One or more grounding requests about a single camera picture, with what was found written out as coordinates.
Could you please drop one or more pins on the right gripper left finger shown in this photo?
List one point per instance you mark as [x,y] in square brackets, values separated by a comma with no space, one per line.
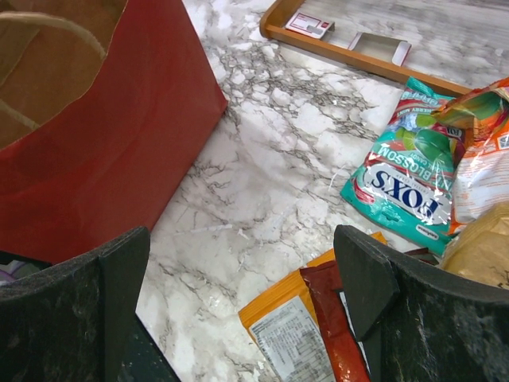
[76,321]

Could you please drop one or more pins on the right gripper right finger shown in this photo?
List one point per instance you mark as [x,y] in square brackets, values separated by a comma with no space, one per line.
[417,322]

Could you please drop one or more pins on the red white chip bag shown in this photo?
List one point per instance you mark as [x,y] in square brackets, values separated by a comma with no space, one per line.
[322,278]

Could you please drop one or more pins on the gold snack bag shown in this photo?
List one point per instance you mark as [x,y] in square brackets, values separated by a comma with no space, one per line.
[480,251]

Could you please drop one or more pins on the green Fox's mint bag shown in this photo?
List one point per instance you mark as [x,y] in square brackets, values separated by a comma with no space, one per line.
[405,182]

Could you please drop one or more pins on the small orange candy packet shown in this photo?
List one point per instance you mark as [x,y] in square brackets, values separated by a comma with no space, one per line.
[481,177]

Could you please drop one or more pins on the red brown paper bag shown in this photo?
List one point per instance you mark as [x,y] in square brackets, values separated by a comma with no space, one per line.
[105,105]

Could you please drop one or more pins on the small red white card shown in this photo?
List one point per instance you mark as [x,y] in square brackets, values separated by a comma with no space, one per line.
[309,25]

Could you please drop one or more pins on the small white frame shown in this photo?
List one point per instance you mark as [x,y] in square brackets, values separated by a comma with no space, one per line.
[391,50]

